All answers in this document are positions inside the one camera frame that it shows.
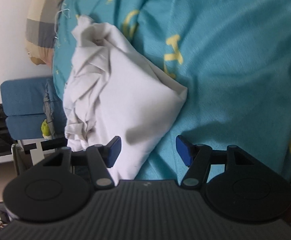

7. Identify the plaid beige grey pillow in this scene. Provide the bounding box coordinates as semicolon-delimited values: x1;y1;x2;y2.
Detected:
25;0;63;67

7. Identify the grey cloth on blue furniture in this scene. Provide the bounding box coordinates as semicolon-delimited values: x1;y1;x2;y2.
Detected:
43;79;63;125

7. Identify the white charging cable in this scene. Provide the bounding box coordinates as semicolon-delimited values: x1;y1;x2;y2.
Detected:
53;8;71;46

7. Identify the black chair frame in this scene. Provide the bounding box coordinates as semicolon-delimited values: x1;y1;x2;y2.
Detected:
11;137;70;178

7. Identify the teal bedsheet with yellow prints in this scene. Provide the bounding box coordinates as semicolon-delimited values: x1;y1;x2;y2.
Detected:
53;0;291;184

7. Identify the yellow green plush toy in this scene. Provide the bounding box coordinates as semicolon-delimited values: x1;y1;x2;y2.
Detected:
41;119;52;140

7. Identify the blue cloth covered furniture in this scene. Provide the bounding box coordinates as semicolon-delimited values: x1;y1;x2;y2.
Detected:
0;76;66;140

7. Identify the light grey white garment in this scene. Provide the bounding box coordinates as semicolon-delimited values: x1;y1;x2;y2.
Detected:
63;15;187;182

